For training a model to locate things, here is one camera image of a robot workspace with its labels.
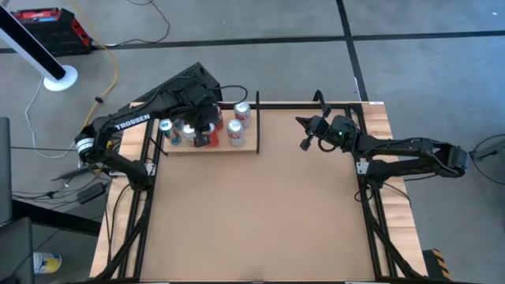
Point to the silver Diet Coke can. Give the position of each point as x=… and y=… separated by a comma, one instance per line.
x=236, y=132
x=241, y=112

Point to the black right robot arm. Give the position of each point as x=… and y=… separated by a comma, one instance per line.
x=414, y=148

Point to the black power adapter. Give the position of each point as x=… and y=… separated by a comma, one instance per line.
x=90, y=193

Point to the black aluminium table frame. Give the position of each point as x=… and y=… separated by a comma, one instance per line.
x=284, y=105

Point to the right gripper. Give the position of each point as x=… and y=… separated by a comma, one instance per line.
x=339, y=132

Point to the yellow and white container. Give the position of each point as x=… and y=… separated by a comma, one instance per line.
x=47, y=263

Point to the white mounting bracket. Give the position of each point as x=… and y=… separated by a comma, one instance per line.
x=362, y=167
x=151, y=169

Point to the black perforated case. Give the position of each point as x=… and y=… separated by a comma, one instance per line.
x=193, y=75

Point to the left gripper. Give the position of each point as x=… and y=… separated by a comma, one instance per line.
x=195, y=104

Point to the red and black toolbox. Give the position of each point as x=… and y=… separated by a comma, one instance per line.
x=55, y=35

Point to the wooden shelf with black frame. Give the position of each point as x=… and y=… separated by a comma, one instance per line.
x=236, y=149

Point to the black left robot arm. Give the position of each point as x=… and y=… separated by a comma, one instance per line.
x=132, y=121

